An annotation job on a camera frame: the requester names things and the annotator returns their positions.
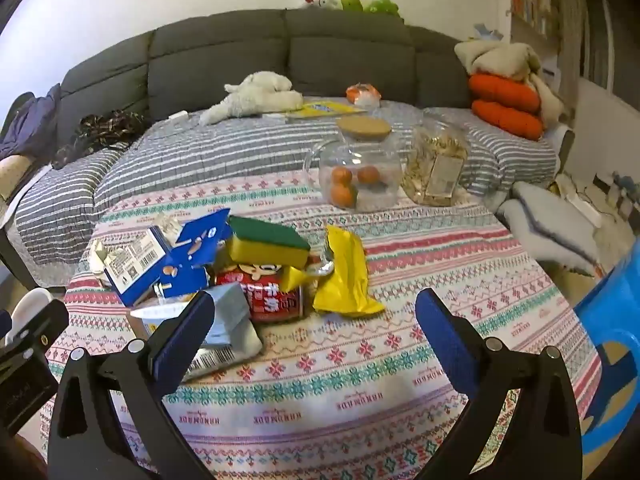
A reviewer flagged light blue milk carton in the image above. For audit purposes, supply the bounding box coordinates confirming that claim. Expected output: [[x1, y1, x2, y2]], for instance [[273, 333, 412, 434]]
[[127, 283, 262, 382]]

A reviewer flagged blue cardboard box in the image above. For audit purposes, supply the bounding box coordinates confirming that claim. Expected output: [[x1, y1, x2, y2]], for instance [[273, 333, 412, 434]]
[[105, 208, 232, 308]]

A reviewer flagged red milk can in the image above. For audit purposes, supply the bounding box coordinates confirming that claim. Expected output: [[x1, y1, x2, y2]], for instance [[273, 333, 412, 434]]
[[215, 263, 304, 323]]

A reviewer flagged yellow snack wrapper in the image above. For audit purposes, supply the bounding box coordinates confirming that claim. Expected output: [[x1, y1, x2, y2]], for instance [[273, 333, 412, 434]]
[[312, 226, 385, 318]]

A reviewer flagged green yellow sponge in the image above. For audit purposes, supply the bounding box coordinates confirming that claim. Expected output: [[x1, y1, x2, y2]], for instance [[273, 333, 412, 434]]
[[227, 216, 310, 269]]

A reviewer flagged blue plastic stool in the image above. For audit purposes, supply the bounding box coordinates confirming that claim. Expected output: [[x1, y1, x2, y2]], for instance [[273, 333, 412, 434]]
[[575, 250, 639, 454]]

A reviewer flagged grey striped quilt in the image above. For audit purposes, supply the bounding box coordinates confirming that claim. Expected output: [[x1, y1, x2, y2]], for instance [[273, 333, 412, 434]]
[[8, 107, 559, 273]]

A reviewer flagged patterned tablecloth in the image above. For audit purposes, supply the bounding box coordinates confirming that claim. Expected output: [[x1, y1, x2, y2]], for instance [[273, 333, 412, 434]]
[[91, 172, 601, 479]]

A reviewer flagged cream pillow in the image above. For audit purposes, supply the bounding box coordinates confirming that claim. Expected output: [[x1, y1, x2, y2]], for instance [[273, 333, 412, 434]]
[[0, 155, 34, 202]]

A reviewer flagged grey floor cushion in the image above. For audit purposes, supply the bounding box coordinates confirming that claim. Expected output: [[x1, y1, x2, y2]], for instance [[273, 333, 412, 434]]
[[496, 181, 599, 276]]

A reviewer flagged purple jacket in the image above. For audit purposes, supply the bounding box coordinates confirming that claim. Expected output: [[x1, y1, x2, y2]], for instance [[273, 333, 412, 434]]
[[0, 84, 61, 159]]

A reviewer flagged dark plaid shirt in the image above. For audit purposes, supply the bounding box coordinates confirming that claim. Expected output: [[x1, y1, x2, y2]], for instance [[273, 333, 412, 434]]
[[51, 110, 150, 170]]

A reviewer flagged plastic jar of seeds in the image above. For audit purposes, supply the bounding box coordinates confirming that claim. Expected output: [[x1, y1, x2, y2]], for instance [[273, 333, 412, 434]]
[[401, 113, 469, 207]]

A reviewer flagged tangerine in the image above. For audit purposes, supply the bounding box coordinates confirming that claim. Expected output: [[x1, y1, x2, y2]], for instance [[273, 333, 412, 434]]
[[357, 166, 381, 185], [331, 167, 352, 186], [330, 183, 357, 209]]

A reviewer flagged lower orange cushion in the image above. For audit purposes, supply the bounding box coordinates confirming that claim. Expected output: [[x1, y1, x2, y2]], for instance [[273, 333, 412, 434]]
[[472, 100, 544, 141]]

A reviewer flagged orange cushion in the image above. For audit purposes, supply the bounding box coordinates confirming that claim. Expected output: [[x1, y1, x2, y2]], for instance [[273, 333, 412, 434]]
[[472, 100, 544, 141], [469, 74, 540, 114]]

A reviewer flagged glass jar with cork lid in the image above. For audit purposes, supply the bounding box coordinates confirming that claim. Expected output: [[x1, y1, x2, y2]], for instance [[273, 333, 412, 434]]
[[303, 115, 402, 212]]

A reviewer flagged grey sofa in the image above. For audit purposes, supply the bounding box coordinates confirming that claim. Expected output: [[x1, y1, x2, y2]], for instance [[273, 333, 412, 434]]
[[55, 9, 471, 145]]

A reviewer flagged upper orange cushion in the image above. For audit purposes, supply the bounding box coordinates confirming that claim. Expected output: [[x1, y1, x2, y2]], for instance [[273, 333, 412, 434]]
[[469, 74, 540, 114]]

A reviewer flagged white plush toy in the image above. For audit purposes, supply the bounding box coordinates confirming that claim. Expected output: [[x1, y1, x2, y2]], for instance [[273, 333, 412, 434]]
[[200, 70, 304, 126]]

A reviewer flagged beige blanket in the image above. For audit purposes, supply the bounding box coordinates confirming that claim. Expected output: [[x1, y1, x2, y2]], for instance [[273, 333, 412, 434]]
[[454, 39, 564, 126]]

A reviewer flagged orange white snack bag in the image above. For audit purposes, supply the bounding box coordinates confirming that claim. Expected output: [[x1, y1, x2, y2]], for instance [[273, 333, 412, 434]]
[[346, 84, 382, 110]]

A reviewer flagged yellow book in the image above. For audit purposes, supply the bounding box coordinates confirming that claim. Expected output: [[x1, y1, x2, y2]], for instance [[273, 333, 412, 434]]
[[285, 100, 364, 120]]

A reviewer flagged green frog plush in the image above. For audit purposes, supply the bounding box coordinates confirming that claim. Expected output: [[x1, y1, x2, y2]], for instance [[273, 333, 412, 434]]
[[364, 0, 399, 18]]

